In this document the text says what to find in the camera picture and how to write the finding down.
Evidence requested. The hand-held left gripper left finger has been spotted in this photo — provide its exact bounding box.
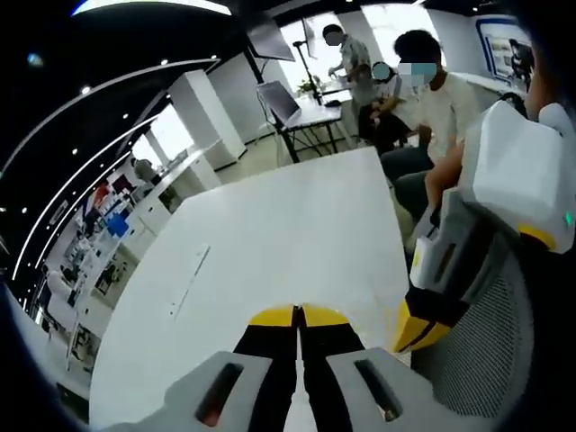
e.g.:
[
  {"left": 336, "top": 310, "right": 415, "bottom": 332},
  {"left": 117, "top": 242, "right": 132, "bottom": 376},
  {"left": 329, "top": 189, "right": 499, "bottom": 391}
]
[{"left": 162, "top": 304, "right": 299, "bottom": 432}]

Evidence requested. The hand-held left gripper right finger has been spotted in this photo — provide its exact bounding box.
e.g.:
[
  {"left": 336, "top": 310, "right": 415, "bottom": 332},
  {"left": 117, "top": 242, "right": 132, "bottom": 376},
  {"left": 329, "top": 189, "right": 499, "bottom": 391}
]
[{"left": 298, "top": 303, "right": 447, "bottom": 432}]

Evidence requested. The white mesh office chair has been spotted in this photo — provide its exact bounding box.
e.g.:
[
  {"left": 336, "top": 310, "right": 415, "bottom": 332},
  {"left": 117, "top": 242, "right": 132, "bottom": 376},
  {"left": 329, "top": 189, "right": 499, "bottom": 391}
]
[{"left": 409, "top": 249, "right": 537, "bottom": 420}]

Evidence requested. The person's dark clothing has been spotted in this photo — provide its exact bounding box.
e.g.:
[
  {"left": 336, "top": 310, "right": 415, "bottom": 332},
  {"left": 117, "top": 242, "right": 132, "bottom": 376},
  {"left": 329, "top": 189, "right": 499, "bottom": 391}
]
[{"left": 517, "top": 0, "right": 576, "bottom": 409}]

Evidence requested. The blue box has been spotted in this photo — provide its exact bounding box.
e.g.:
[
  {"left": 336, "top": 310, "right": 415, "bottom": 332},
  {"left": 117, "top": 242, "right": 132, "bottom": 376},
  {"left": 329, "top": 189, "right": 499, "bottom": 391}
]
[{"left": 107, "top": 213, "right": 130, "bottom": 239}]

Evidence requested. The long white office counter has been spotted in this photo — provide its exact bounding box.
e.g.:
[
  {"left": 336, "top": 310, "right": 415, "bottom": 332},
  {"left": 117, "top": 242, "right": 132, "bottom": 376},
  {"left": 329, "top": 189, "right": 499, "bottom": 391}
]
[{"left": 44, "top": 142, "right": 227, "bottom": 316}]

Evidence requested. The computer monitor on desk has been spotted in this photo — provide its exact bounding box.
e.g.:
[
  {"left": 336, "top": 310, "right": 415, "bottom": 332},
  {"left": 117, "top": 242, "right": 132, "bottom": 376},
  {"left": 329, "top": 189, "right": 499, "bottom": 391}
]
[{"left": 256, "top": 80, "right": 302, "bottom": 128}]

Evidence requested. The black tripod stand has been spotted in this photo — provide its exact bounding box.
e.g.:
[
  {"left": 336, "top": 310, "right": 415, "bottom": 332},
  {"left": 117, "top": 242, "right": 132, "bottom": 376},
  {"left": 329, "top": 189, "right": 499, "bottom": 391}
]
[{"left": 292, "top": 39, "right": 326, "bottom": 105}]

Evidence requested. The hanging dark screen panel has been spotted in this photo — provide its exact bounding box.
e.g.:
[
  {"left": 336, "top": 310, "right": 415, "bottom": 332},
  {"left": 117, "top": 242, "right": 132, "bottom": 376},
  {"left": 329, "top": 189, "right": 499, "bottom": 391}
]
[{"left": 246, "top": 17, "right": 296, "bottom": 62}]

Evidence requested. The white table cable slot cover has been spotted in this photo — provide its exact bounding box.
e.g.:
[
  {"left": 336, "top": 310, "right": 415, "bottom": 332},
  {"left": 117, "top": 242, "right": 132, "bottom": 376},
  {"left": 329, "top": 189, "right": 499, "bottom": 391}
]
[{"left": 169, "top": 243, "right": 212, "bottom": 320}]

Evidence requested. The blue-framed wall board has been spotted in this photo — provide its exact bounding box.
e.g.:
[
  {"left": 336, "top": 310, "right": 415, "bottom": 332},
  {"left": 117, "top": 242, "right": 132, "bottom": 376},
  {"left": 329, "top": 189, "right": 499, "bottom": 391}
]
[{"left": 475, "top": 15, "right": 536, "bottom": 83}]

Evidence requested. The white desk with black frame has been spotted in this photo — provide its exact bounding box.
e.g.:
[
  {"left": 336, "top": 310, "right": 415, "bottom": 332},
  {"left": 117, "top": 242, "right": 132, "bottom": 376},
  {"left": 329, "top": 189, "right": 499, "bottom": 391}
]
[{"left": 273, "top": 94, "right": 357, "bottom": 164}]

